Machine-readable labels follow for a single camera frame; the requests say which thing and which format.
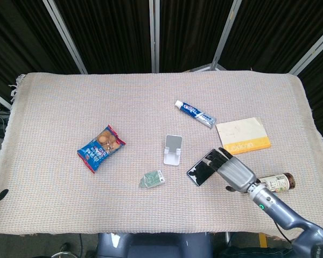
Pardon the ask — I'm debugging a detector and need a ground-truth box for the black smartphone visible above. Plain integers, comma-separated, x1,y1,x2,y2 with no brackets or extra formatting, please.
186,149,221,187

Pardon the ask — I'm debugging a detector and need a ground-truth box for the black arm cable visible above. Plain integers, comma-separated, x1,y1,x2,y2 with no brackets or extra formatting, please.
269,214,296,242

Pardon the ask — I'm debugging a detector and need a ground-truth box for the small green packet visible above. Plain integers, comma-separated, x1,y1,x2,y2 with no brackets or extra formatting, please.
138,170,166,188

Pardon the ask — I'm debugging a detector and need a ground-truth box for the brown glass bottle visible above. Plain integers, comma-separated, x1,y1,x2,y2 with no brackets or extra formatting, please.
256,173,297,194

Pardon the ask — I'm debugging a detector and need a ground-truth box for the beige woven tablecloth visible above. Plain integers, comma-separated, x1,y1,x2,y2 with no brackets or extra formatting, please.
0,71,323,240

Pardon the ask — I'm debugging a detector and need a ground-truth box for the grey robot torso base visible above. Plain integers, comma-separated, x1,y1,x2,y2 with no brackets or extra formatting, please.
96,232,215,258

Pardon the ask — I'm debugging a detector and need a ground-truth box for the folding screen with dark panels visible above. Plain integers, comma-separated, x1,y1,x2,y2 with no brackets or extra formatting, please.
0,0,323,135

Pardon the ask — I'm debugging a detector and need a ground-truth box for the blue white toothpaste tube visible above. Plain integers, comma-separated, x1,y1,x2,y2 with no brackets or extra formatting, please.
174,99,216,129

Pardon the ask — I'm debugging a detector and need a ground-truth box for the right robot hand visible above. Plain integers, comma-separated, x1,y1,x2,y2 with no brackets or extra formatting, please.
205,147,258,194

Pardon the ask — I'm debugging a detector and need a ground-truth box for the white phone stand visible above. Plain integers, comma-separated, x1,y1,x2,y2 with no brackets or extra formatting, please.
163,134,183,166

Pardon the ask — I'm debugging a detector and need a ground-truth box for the white yellow Lexicon book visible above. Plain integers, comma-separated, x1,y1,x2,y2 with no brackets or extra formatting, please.
215,117,272,156

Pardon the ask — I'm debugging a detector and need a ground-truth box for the blue snack packet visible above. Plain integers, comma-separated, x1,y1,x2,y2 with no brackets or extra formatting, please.
76,124,127,174

